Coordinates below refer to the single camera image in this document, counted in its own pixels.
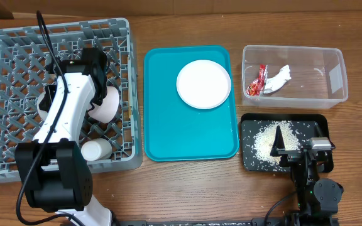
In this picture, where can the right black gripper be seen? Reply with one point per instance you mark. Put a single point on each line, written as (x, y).
(290, 156)

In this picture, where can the white napkin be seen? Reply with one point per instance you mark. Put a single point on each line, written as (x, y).
(278, 81)

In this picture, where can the red sauce packet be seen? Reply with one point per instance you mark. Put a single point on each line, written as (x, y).
(257, 86)

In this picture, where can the large white plate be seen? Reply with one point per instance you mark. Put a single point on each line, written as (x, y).
(203, 84)

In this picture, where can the pink shallow bowl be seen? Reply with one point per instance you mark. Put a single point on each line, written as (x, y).
(109, 107)

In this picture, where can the grey bowl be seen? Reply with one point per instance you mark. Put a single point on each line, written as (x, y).
(41, 109)

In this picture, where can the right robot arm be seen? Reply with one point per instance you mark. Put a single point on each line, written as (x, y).
(318, 198)

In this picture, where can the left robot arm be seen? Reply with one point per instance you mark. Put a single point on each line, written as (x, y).
(55, 177)

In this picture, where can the black waste tray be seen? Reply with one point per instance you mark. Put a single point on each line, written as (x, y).
(251, 123)

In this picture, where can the grey dishwasher rack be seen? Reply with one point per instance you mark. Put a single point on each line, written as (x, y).
(23, 77)

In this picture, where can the pile of rice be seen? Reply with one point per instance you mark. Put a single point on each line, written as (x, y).
(263, 141)

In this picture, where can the clear plastic bin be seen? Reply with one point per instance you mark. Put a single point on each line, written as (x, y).
(318, 76)

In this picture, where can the teal serving tray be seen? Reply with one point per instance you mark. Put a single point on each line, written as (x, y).
(175, 131)

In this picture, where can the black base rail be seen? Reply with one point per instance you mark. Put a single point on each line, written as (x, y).
(252, 222)

